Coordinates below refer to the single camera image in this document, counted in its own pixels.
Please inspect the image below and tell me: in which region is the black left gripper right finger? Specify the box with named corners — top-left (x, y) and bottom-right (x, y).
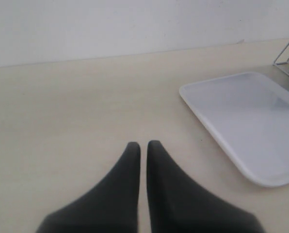
top-left (146, 140), bottom-right (264, 233)

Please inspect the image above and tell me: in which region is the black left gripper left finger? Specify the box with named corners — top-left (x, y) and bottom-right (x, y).
top-left (37, 142), bottom-right (141, 233)

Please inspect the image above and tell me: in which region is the white plastic tray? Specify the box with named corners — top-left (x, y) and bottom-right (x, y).
top-left (179, 72), bottom-right (289, 187)

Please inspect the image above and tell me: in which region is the white wire book rack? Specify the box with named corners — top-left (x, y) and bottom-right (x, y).
top-left (273, 41), bottom-right (289, 77)

